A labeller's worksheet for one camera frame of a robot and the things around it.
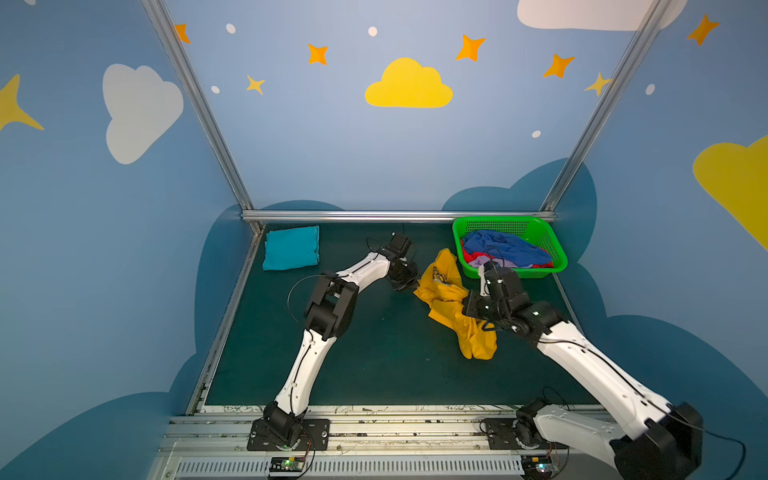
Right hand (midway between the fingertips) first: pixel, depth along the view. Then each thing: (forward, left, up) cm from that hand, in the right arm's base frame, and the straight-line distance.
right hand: (464, 297), depth 80 cm
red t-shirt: (+23, -6, -10) cm, 26 cm away
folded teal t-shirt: (+30, +61, -17) cm, 70 cm away
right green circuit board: (-36, -17, -19) cm, 44 cm away
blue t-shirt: (+27, -19, -9) cm, 35 cm away
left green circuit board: (-39, +43, -17) cm, 61 cm away
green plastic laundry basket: (+38, -34, -11) cm, 52 cm away
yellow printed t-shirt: (+3, +5, -2) cm, 6 cm away
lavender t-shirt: (+22, -10, -11) cm, 26 cm away
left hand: (+15, +9, -15) cm, 23 cm away
